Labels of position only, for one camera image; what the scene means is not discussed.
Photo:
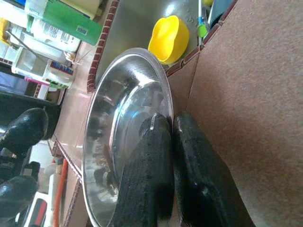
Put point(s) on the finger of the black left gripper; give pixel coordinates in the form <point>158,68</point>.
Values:
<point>16,196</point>
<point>23,132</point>

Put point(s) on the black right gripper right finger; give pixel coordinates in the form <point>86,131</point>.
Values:
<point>201,189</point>

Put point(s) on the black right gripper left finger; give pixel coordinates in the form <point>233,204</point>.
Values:
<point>149,177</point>

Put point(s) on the steel bowl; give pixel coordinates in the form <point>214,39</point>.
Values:
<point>123,94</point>

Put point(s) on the yellow plastic bowl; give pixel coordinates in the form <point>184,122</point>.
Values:
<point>170,40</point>

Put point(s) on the blue mug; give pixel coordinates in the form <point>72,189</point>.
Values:
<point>219,11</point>

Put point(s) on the white printed mug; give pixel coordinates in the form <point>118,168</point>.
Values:
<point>30,63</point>

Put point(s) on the thin metal stirrer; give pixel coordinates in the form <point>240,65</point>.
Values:
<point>26,46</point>

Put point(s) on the white plastic jug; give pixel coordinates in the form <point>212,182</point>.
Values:
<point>52,33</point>

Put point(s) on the green dish soap bottle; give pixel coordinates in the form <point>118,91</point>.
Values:
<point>71,21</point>

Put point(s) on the steel sink basin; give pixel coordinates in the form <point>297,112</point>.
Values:
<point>132,23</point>

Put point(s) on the bright yellow sponge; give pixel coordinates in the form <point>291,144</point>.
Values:
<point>208,2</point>

